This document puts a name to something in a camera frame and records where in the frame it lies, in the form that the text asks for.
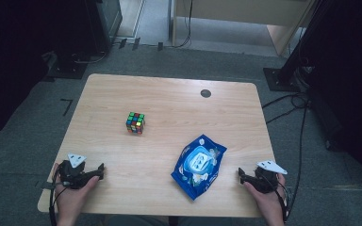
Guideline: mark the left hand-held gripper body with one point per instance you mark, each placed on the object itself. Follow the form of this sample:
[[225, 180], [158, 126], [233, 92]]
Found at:
[[72, 175]]

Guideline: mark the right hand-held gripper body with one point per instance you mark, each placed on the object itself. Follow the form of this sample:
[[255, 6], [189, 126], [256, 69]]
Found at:
[[264, 182]]

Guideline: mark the blue wet wipes pack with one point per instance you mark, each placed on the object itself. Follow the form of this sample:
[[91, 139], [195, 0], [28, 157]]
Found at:
[[198, 166]]

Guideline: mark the multicoloured puzzle cube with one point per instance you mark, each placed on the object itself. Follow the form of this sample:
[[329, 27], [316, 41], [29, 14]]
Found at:
[[135, 123]]

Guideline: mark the person's right hand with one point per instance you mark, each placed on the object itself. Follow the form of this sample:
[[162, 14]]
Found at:
[[268, 204]]

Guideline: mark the person's left hand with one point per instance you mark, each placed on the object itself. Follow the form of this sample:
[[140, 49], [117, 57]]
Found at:
[[70, 201]]

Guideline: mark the grey tape strip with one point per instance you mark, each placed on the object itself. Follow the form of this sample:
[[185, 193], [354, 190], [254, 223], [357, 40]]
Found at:
[[44, 185]]

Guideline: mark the person's lap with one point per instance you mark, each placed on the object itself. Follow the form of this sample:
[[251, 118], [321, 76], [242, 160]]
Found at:
[[138, 221]]

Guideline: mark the black angled floor tape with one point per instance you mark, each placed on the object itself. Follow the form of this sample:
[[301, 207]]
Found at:
[[66, 105]]

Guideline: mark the black round table grommet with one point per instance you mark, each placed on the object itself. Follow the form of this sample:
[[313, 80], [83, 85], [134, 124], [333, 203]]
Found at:
[[205, 93]]

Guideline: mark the black stand with base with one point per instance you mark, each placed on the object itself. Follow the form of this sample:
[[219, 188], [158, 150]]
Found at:
[[283, 78]]

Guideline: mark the black floor tape strip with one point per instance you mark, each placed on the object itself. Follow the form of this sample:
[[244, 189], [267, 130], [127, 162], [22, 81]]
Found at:
[[136, 44], [160, 46], [122, 43]]

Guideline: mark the dark cabinet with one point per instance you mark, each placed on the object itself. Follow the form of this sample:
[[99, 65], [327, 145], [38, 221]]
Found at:
[[106, 22]]

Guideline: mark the light wooden cabinet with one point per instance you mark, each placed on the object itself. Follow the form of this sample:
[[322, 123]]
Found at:
[[248, 12]]

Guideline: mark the black stand base plate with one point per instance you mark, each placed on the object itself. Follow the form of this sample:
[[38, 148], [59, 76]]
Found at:
[[67, 67]]

